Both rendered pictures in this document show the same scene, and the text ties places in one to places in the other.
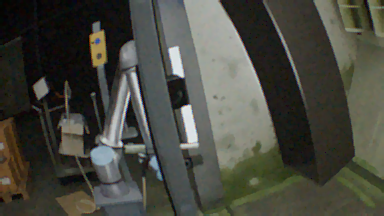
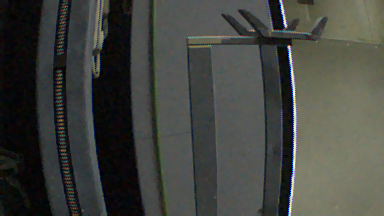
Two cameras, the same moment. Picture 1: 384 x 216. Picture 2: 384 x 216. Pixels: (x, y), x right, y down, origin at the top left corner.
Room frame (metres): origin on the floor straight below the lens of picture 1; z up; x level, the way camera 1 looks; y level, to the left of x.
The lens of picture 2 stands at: (2.86, 1.42, 1.09)
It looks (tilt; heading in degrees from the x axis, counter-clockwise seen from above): 4 degrees down; 278
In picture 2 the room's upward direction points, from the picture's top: 3 degrees counter-clockwise
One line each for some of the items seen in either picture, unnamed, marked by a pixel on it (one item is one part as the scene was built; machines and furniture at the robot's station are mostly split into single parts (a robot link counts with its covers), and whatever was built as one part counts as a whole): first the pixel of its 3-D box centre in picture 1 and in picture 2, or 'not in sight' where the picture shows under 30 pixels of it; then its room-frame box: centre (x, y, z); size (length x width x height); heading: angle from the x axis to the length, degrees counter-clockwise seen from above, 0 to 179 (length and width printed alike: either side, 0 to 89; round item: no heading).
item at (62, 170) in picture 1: (61, 127); not in sight; (4.29, 1.50, 0.64); 0.73 x 0.50 x 1.27; 102
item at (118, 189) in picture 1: (112, 185); not in sight; (2.20, 0.53, 0.69); 0.19 x 0.19 x 0.10
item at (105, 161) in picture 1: (105, 163); not in sight; (2.21, 0.53, 0.83); 0.17 x 0.15 x 0.18; 178
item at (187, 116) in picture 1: (182, 94); (286, 137); (2.94, 0.04, 0.96); 0.06 x 0.02 x 0.63; 100
